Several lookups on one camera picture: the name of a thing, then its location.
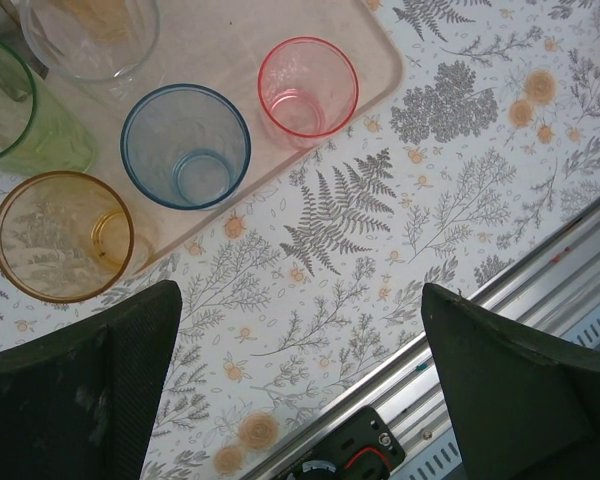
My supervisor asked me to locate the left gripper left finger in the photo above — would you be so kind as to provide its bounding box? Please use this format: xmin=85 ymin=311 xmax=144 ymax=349
xmin=0 ymin=279 xmax=183 ymax=480

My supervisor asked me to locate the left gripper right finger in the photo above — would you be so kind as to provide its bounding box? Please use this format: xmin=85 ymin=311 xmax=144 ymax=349
xmin=422 ymin=282 xmax=600 ymax=480

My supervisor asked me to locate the amber transparent glass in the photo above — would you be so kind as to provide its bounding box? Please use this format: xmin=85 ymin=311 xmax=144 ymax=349
xmin=64 ymin=0 xmax=136 ymax=46
xmin=0 ymin=170 xmax=154 ymax=304

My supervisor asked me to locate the blue transparent glass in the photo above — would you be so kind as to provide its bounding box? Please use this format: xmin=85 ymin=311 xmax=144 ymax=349
xmin=119 ymin=83 xmax=253 ymax=212

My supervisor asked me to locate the clear transparent glass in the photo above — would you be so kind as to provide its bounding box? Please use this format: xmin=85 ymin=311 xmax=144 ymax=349
xmin=19 ymin=0 xmax=161 ymax=101

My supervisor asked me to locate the red rimmed pink glass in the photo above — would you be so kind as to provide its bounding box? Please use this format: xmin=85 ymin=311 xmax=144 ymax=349
xmin=257 ymin=35 xmax=360 ymax=150

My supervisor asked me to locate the pink plastic tray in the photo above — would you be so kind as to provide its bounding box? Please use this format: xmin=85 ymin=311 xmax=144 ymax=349
xmin=0 ymin=0 xmax=406 ymax=276

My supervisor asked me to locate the floral patterned table cover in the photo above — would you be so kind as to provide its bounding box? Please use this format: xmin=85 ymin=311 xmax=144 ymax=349
xmin=0 ymin=0 xmax=600 ymax=480

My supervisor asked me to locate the green transparent glass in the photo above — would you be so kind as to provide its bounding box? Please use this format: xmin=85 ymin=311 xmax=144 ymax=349
xmin=0 ymin=35 xmax=101 ymax=176

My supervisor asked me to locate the tall grey transparent glass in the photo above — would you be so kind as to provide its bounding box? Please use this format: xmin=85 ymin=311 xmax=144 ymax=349
xmin=0 ymin=0 xmax=29 ymax=39

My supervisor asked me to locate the wide aluminium base rail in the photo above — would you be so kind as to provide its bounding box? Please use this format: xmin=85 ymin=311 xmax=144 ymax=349
xmin=252 ymin=182 xmax=600 ymax=480

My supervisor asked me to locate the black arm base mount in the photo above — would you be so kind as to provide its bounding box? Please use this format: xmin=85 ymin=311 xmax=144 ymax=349
xmin=274 ymin=405 xmax=407 ymax=480

